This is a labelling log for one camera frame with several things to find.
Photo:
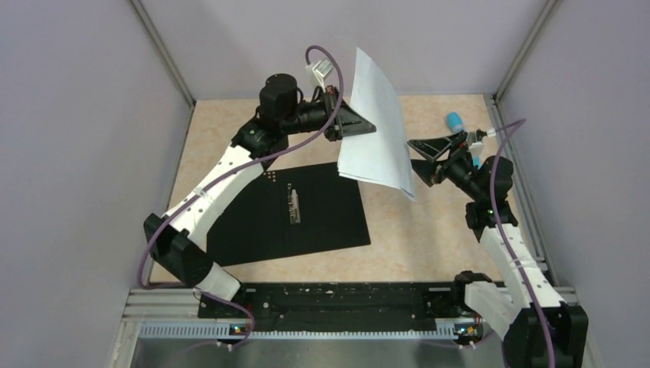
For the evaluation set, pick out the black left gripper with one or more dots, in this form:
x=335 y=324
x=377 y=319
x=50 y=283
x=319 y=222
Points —
x=332 y=113

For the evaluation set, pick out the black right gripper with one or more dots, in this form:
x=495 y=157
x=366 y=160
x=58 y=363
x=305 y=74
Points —
x=450 y=156

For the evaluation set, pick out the white A4 file folder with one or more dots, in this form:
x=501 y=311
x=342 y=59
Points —
x=256 y=225

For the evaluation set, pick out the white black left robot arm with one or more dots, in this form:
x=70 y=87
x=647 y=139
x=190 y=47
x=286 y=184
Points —
x=173 y=238

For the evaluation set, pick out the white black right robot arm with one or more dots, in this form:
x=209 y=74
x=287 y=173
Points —
x=536 y=325

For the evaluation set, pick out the blue marker pen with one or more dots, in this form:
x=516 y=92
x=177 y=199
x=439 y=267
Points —
x=454 y=122

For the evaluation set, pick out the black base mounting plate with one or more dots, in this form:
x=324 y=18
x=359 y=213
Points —
x=352 y=321

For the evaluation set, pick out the right aluminium corner post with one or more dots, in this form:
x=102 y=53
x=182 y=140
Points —
x=546 y=13

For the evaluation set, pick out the aluminium corner post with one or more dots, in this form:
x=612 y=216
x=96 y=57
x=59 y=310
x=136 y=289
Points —
x=546 y=13
x=159 y=46

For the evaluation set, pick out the left aluminium corner post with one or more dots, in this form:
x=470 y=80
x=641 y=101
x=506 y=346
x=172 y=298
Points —
x=159 y=46

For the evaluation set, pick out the aluminium front rail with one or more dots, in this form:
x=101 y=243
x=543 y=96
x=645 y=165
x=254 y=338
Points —
x=271 y=300

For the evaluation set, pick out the white slotted cable duct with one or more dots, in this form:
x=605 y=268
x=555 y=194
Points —
x=225 y=331

